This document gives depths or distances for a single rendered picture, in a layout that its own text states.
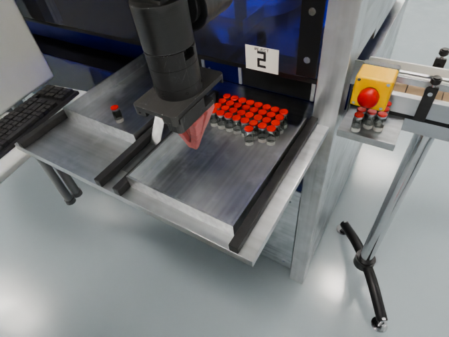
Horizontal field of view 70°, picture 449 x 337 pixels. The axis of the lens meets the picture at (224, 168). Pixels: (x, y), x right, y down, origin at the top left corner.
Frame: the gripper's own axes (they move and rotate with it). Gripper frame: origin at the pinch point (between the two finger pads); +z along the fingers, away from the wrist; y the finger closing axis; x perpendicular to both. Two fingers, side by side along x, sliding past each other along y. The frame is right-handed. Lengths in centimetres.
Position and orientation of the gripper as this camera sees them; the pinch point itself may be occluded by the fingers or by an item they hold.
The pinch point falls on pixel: (192, 142)
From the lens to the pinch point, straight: 45.8
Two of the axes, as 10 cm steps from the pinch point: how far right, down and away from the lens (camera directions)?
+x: -8.4, -3.3, 4.3
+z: 1.1, 6.8, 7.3
